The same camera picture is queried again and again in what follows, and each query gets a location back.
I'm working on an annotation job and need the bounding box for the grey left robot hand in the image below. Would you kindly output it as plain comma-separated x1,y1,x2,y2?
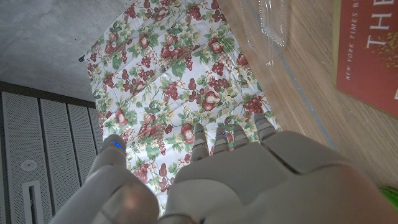
48,112,398,224

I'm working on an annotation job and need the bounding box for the green drink bottle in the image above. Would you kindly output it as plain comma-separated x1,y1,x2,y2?
379,185,398,211

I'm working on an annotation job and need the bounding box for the clear plastic clamshell container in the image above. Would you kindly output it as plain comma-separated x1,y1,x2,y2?
239,0,290,68

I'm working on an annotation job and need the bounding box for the floral fruit print backdrop cloth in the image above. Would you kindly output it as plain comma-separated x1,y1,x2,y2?
83,0,282,215

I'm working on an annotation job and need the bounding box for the red hardcover book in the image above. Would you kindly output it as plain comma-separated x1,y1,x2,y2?
331,0,398,119

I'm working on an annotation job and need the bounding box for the ceiling slot vent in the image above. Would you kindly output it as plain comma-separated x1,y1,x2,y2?
22,180,43,224

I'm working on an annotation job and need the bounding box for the round ceiling sensor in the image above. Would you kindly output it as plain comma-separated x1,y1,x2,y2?
21,159,37,172

